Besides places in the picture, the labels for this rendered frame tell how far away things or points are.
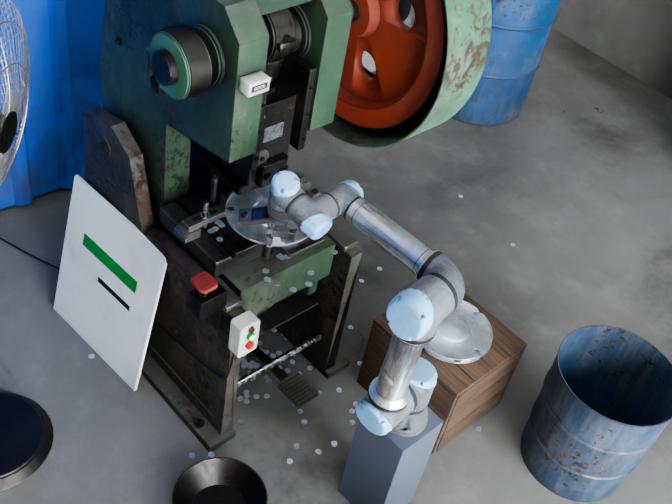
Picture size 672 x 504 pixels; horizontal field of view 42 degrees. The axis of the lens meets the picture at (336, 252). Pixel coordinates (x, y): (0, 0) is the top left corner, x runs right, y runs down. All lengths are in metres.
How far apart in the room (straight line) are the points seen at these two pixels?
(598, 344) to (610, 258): 1.06
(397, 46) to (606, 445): 1.42
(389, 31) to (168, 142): 0.74
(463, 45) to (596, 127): 2.72
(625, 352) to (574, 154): 1.79
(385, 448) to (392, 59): 1.15
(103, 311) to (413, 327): 1.41
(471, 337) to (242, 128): 1.17
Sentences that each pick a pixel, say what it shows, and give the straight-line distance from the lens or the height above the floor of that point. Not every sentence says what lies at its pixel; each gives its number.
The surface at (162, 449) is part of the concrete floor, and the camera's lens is 3.09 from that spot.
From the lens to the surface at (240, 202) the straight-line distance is 2.76.
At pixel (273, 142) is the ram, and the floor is 1.03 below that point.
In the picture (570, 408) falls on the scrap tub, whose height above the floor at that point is 0.42.
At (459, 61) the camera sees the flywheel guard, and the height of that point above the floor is 1.38.
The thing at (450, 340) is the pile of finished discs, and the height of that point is 0.37.
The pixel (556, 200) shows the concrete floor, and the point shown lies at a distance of 4.45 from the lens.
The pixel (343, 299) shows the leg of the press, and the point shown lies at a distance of 3.02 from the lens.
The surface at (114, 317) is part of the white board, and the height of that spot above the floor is 0.21.
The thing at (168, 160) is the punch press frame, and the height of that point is 0.86.
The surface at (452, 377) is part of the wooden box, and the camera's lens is 2.98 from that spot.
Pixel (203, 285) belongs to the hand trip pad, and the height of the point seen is 0.76.
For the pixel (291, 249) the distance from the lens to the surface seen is 2.62.
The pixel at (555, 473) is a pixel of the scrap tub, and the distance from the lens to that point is 3.20.
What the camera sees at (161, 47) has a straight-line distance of 2.32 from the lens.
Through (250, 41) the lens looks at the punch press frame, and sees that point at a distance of 2.26.
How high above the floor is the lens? 2.57
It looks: 43 degrees down
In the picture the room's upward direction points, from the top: 12 degrees clockwise
